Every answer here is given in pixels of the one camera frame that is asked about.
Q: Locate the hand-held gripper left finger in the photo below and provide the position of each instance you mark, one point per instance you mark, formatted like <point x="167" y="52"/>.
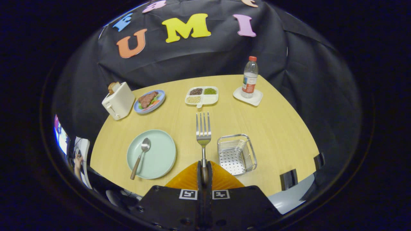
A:
<point x="199" y="181"/>

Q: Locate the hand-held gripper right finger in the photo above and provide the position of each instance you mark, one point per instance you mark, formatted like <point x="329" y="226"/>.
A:
<point x="210" y="181"/>

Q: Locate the pale green plate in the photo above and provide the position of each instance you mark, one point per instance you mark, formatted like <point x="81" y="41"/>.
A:
<point x="157" y="154"/>

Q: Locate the black table clamp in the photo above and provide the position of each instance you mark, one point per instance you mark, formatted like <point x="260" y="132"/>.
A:
<point x="289" y="179"/>
<point x="319" y="160"/>

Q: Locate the white divided dish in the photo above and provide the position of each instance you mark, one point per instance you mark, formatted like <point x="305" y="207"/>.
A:
<point x="210" y="100"/>

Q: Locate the pile of pale soybeans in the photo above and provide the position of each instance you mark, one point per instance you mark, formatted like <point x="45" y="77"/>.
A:
<point x="194" y="99"/>

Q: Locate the blue plate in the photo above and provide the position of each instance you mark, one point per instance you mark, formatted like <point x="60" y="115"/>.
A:
<point x="160" y="103"/>

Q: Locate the orange carrot slice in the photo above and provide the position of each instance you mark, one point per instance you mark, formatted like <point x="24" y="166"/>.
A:
<point x="154" y="104"/>

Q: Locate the pile of dark red beans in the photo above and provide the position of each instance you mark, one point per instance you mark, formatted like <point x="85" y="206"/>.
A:
<point x="196" y="91"/>

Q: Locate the pile of green beans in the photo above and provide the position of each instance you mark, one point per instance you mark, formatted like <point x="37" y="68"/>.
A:
<point x="210" y="91"/>

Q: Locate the white square coaster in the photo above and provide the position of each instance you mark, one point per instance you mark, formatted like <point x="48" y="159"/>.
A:
<point x="257" y="101"/>

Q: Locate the green lettuce leaves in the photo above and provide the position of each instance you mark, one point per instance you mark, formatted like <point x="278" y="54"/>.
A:
<point x="156" y="97"/>

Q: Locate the brown steak piece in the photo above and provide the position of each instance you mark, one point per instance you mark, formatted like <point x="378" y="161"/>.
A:
<point x="147" y="99"/>

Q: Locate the clear red-capped water bottle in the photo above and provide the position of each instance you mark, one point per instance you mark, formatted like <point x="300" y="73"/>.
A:
<point x="249" y="80"/>

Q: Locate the cream white toaster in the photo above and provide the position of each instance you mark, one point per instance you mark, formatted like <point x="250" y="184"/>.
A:
<point x="120" y="101"/>

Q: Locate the white side desk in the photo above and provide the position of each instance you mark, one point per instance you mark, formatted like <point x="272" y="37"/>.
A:
<point x="85" y="147"/>

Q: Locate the black backdrop cloth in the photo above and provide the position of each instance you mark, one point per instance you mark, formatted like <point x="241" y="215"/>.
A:
<point x="199" y="57"/>

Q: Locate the toasted bread slice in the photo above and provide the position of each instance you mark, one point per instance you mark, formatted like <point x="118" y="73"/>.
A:
<point x="113" y="87"/>

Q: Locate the computer monitor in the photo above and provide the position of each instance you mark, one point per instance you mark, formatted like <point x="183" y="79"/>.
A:
<point x="61" y="138"/>

